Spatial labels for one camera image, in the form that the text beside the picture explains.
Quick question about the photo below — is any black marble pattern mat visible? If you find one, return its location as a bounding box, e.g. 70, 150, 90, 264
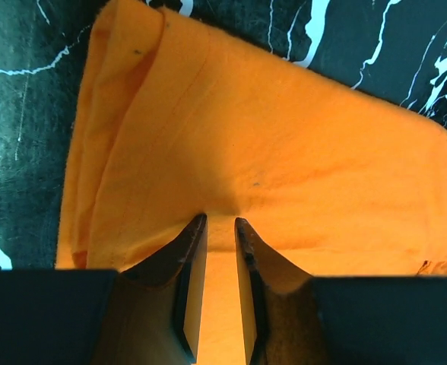
0, 1, 447, 269

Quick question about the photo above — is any orange t shirt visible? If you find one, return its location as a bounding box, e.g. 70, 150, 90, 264
55, 1, 447, 364

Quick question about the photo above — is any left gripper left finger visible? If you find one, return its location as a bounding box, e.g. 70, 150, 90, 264
90, 214, 208, 365

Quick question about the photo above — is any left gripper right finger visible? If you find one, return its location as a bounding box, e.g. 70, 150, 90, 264
234, 217, 330, 364

